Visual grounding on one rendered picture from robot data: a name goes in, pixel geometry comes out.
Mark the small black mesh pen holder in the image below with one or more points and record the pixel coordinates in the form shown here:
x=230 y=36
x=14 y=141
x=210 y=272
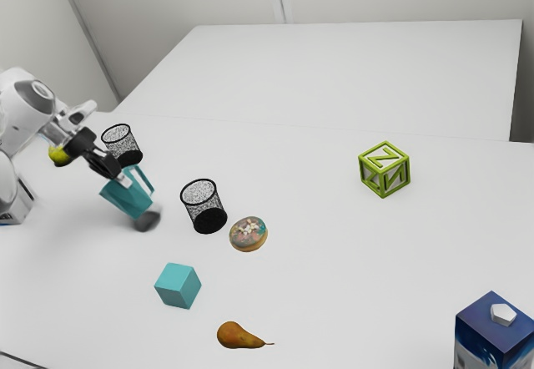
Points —
x=122 y=143

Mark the yellow-green fruit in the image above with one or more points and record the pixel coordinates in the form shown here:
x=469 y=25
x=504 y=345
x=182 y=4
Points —
x=57 y=156

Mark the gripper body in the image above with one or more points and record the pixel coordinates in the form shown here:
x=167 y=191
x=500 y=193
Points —
x=85 y=143

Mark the brown pear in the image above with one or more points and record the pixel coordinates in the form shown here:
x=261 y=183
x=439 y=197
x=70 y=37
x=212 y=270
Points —
x=233 y=336

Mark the green letter block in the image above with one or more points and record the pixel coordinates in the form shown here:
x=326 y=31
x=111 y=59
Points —
x=384 y=170

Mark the sprinkled glazed donut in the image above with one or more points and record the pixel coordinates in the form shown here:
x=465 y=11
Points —
x=249 y=234

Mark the blue carton with white cap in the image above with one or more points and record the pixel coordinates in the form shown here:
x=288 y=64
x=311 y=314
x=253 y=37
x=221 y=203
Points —
x=492 y=340

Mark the teal cube block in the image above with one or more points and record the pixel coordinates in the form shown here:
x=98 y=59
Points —
x=177 y=285

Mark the large black mesh pen holder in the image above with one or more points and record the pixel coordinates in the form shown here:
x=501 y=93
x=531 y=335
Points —
x=203 y=206

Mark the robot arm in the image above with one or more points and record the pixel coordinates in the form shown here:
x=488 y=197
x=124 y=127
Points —
x=23 y=110

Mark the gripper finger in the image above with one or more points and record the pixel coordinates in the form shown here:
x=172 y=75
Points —
x=122 y=180

